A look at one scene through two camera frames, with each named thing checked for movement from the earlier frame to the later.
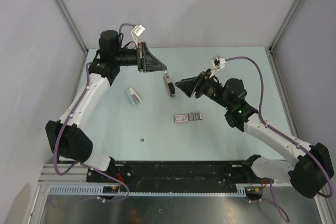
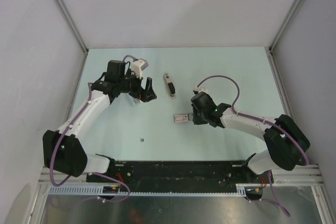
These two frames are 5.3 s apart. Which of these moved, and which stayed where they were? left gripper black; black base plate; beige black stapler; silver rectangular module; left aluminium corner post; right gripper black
Moved: right gripper black; left gripper black
Stayed: left aluminium corner post; black base plate; silver rectangular module; beige black stapler
